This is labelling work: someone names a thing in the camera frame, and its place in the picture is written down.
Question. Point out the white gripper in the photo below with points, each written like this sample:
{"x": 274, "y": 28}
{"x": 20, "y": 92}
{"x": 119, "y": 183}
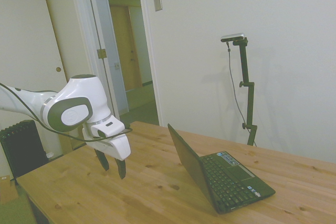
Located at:
{"x": 119, "y": 146}

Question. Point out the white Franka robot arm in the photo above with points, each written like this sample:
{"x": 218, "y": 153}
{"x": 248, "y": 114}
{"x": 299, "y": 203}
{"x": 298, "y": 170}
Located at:
{"x": 84, "y": 95}

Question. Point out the black laptop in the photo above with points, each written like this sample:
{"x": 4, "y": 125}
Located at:
{"x": 210, "y": 174}

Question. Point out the black radiator heater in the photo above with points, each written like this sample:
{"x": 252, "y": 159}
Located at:
{"x": 22, "y": 148}

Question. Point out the metal door latch plate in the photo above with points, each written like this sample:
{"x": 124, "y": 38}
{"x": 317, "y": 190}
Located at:
{"x": 116, "y": 66}

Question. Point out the cardboard box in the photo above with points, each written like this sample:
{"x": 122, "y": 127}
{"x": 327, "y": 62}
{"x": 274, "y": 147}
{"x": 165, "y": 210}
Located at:
{"x": 7, "y": 190}

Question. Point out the brass door hinge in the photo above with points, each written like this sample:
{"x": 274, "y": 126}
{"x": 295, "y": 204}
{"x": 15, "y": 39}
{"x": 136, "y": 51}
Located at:
{"x": 101, "y": 53}

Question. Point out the wooden hallway door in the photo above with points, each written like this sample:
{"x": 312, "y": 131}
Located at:
{"x": 124, "y": 48}

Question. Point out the white open door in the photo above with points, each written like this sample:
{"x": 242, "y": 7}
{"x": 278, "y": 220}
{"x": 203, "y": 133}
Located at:
{"x": 110, "y": 37}

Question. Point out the white closet door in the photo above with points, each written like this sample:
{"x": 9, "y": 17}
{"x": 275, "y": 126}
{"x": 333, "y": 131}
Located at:
{"x": 26, "y": 30}

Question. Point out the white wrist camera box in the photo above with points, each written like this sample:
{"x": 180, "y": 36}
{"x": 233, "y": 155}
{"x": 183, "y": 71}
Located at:
{"x": 109, "y": 128}

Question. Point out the black camera stand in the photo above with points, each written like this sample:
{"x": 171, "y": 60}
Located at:
{"x": 250, "y": 98}

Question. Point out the metal light switch plate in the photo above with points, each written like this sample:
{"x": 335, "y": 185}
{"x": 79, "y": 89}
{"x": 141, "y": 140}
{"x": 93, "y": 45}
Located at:
{"x": 157, "y": 1}

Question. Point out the grey camera on stand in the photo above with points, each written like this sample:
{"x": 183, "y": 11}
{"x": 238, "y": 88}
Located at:
{"x": 233, "y": 37}

